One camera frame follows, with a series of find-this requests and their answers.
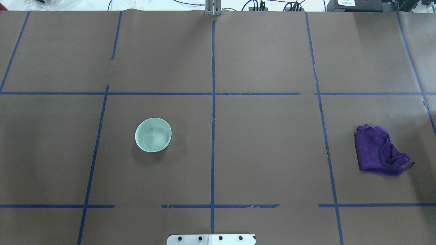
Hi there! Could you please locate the purple microfiber cloth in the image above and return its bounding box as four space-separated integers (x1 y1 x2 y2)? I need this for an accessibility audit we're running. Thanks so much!
355 124 415 177

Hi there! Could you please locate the black electronics box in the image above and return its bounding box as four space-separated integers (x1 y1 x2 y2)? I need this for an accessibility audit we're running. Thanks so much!
326 0 384 13

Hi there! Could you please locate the light green bowl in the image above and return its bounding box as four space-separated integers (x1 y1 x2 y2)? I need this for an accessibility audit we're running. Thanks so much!
135 118 172 152

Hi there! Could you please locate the black power strip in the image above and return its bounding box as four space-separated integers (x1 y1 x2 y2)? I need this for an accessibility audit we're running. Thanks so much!
242 0 304 12

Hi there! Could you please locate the grey aluminium frame post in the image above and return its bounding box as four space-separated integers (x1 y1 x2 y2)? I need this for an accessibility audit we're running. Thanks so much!
205 0 222 16

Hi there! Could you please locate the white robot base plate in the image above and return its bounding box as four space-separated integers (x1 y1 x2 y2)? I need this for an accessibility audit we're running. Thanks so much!
166 234 256 245

